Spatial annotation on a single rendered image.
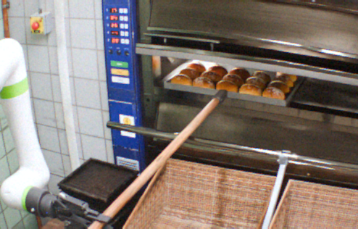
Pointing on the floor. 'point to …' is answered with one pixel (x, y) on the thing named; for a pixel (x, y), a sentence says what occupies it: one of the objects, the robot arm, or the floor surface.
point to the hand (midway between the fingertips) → (100, 222)
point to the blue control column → (127, 100)
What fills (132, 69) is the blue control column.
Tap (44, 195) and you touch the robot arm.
